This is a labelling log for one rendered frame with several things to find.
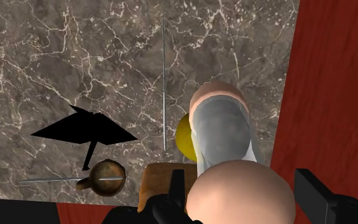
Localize brown mug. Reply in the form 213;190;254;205
75;158;127;197

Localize pink and grey grinder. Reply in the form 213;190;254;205
186;81;296;224

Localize brown wooden block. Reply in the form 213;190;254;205
137;162;198;214

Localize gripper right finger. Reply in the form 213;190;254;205
293;168;358;224

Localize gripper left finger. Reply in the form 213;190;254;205
101;169;203;224

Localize yellow round fruit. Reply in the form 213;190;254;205
175;113;198;163

